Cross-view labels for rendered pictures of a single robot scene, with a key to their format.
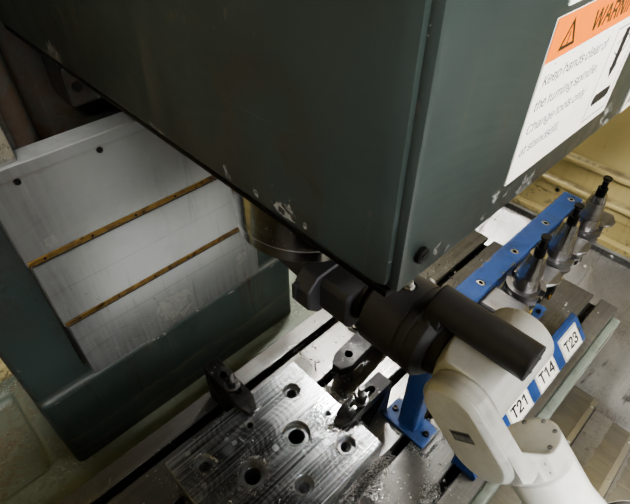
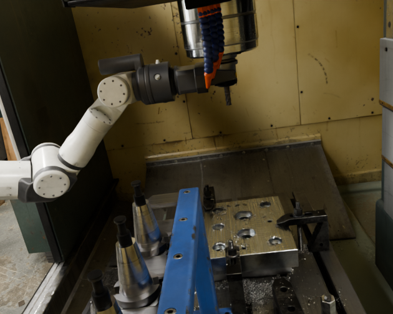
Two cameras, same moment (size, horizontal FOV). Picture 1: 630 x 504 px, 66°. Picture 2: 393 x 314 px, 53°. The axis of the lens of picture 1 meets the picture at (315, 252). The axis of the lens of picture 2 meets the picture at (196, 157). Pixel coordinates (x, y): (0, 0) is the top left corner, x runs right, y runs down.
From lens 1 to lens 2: 1.22 m
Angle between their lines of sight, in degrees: 107
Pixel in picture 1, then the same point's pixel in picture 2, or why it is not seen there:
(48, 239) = (386, 93)
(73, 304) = (386, 147)
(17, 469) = not seen: hidden behind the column
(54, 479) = (369, 251)
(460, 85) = not seen: outside the picture
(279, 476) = (231, 221)
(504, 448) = not seen: hidden behind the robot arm
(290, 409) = (262, 236)
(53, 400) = (378, 202)
